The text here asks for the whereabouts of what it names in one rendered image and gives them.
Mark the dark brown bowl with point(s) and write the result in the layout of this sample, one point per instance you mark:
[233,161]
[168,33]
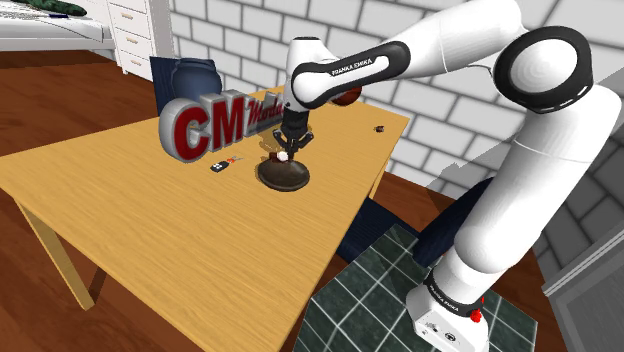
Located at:
[285,176]

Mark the green tiled robot stand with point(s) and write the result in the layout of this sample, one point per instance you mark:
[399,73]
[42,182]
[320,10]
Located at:
[360,302]

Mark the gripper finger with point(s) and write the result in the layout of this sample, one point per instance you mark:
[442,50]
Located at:
[303,141]
[282,140]

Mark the wooden table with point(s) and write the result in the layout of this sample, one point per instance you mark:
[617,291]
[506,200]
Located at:
[195,229]

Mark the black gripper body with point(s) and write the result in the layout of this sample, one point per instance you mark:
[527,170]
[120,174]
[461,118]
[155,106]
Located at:
[295,122]

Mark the red-brown round bowl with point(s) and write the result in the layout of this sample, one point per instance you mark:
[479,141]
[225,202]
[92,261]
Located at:
[348,96]

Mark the white chest of drawers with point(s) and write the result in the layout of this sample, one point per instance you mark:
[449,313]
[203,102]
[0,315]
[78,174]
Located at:
[134,34]

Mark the black key fob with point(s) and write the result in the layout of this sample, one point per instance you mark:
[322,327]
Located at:
[220,166]

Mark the grey cabinet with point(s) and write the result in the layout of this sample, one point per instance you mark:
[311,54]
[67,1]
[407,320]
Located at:
[590,302]

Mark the small white and red object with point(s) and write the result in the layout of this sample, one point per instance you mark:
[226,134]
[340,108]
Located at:
[282,156]

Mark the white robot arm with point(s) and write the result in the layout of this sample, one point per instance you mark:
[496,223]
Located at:
[526,161]

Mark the red and grey letter sign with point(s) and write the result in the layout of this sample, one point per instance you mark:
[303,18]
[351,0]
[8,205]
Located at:
[195,131]

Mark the white bed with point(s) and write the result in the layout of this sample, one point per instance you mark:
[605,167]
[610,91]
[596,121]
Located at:
[48,24]

